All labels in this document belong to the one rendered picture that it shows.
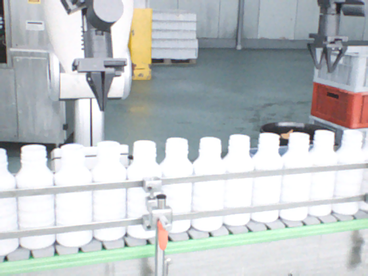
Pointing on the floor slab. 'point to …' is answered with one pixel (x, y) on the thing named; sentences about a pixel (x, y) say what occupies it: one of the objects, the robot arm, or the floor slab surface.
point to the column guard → (140, 44)
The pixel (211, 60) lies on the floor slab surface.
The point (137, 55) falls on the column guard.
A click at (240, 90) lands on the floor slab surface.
